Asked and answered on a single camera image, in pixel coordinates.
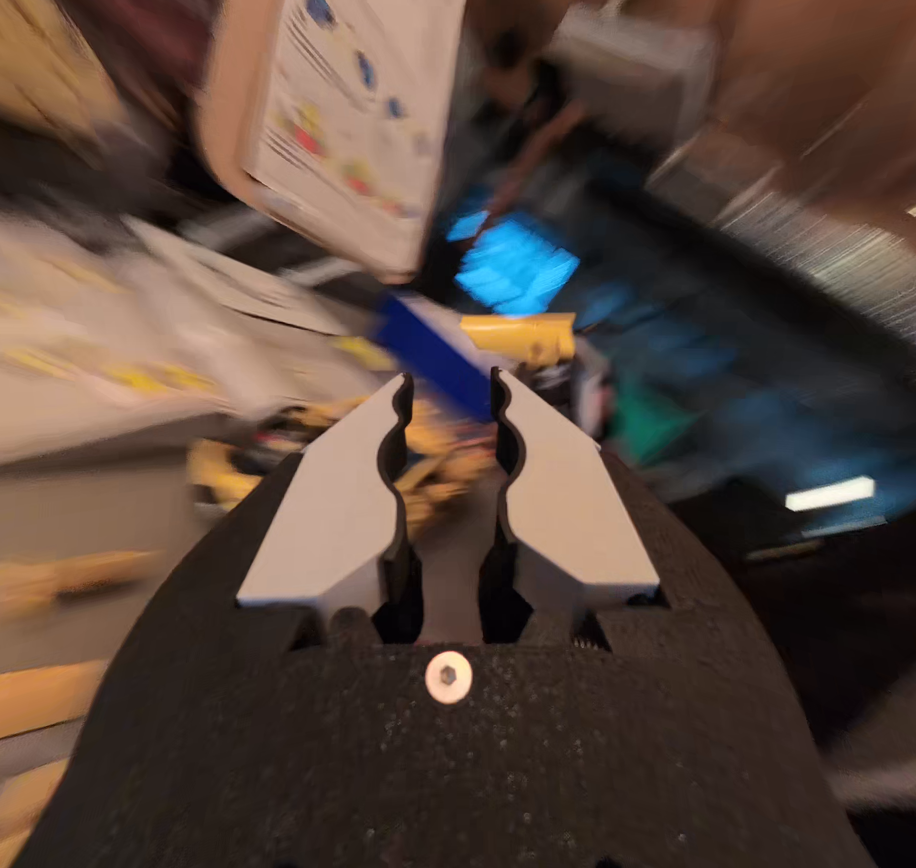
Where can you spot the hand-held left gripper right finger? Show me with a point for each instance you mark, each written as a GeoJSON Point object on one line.
{"type": "Point", "coordinates": [579, 524]}

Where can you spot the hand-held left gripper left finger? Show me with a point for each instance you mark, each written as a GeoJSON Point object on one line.
{"type": "Point", "coordinates": [322, 531]}

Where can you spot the yellow panel with red pins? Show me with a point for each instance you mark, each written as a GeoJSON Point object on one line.
{"type": "Point", "coordinates": [522, 338]}

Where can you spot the grey desk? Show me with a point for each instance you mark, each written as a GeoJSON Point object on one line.
{"type": "Point", "coordinates": [86, 524]}

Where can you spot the green box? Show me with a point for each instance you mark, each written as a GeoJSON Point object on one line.
{"type": "Point", "coordinates": [651, 424]}

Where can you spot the yellow brick car model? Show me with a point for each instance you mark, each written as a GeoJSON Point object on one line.
{"type": "Point", "coordinates": [444, 453]}

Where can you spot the blue plastic bin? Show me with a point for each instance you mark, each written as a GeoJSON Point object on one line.
{"type": "Point", "coordinates": [436, 360]}

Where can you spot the paned window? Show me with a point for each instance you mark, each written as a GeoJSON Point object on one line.
{"type": "Point", "coordinates": [515, 267]}

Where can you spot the instruction booklet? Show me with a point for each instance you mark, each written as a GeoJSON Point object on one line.
{"type": "Point", "coordinates": [143, 331]}

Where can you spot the printed instruction sheet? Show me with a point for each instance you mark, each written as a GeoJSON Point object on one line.
{"type": "Point", "coordinates": [358, 95]}

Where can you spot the grey ceiling heater unit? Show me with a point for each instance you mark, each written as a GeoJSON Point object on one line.
{"type": "Point", "coordinates": [630, 66]}

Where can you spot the silver ventilation duct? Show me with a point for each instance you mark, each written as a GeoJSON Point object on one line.
{"type": "Point", "coordinates": [844, 259]}

